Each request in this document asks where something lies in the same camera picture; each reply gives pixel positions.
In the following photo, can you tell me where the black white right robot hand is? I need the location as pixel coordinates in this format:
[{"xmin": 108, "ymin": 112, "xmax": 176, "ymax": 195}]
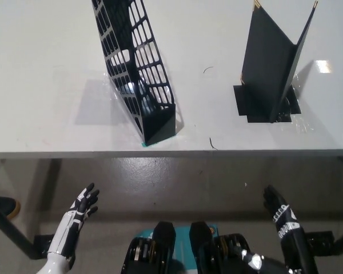
[{"xmin": 262, "ymin": 184, "xmax": 301, "ymax": 239}]

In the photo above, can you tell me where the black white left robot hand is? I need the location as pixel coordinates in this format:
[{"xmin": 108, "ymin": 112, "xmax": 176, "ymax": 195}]
[{"xmin": 69, "ymin": 182, "xmax": 101, "ymax": 226}]

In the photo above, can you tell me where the black notebook with gold corners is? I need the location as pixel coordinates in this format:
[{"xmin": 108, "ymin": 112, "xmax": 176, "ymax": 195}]
[{"xmin": 240, "ymin": 0, "xmax": 318, "ymax": 123}]

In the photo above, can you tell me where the black mesh file shelf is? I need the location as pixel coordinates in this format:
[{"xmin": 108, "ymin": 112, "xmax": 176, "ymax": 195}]
[{"xmin": 91, "ymin": 0, "xmax": 177, "ymax": 146}]

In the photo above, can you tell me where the grey table leg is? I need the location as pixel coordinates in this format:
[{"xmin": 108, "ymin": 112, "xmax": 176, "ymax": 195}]
[{"xmin": 31, "ymin": 158, "xmax": 62, "ymax": 237}]

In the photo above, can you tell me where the black shoe with tan sole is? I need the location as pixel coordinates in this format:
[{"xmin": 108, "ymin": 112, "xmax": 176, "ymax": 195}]
[{"xmin": 0, "ymin": 194, "xmax": 21, "ymax": 220}]

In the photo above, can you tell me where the teal tape piece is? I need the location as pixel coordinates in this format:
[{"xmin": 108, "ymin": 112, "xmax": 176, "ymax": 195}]
[{"xmin": 139, "ymin": 136, "xmax": 178, "ymax": 148}]

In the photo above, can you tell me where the black tape patch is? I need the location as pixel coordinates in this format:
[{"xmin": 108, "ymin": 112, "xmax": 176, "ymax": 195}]
[{"xmin": 233, "ymin": 84, "xmax": 301, "ymax": 124}]

